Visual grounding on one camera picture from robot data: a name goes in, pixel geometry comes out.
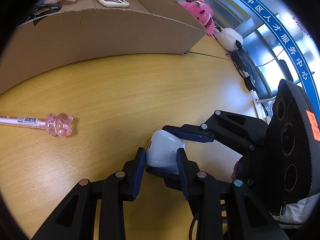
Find pink bear-topped pen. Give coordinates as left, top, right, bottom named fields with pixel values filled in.
left=1, top=113, right=73, bottom=137

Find cardboard box tray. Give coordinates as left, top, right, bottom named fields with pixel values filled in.
left=1, top=0, right=206, bottom=92

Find black cables and adapters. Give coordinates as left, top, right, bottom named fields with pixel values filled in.
left=226, top=39, right=276, bottom=120

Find black sunglasses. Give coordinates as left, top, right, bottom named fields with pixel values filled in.
left=27, top=3, right=62, bottom=21

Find pink bear plush toy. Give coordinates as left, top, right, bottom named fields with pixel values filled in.
left=179, top=0, right=215, bottom=36

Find white panda plush toy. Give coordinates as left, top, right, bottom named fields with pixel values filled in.
left=213, top=28, right=244, bottom=51

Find white earbuds case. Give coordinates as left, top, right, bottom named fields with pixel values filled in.
left=146, top=129, right=185, bottom=170

